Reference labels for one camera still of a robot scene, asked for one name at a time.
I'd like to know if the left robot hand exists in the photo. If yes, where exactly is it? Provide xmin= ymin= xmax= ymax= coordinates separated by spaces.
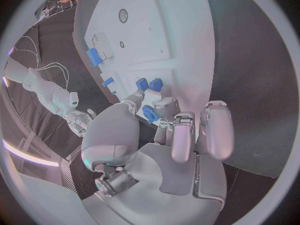
xmin=80 ymin=84 xmax=236 ymax=225

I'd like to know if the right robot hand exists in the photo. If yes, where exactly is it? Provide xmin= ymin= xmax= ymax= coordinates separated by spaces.
xmin=64 ymin=107 xmax=98 ymax=138

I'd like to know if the white task board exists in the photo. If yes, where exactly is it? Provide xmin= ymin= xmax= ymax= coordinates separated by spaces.
xmin=71 ymin=0 xmax=217 ymax=129

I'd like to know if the blue short cylinder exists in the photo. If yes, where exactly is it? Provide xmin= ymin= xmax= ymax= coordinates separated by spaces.
xmin=101 ymin=76 xmax=115 ymax=88

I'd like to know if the glowing light bar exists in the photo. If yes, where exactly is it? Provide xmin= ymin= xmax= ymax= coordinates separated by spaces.
xmin=1 ymin=139 xmax=60 ymax=168

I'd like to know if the blue block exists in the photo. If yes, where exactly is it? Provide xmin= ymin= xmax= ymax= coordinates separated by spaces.
xmin=148 ymin=78 xmax=164 ymax=93
xmin=135 ymin=78 xmax=150 ymax=92
xmin=85 ymin=47 xmax=104 ymax=68

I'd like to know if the blue gear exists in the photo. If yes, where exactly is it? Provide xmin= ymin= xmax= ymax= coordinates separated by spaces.
xmin=141 ymin=104 xmax=160 ymax=125

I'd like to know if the white cable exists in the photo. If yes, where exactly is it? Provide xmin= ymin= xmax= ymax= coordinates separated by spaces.
xmin=12 ymin=35 xmax=41 ymax=70
xmin=36 ymin=61 xmax=71 ymax=90

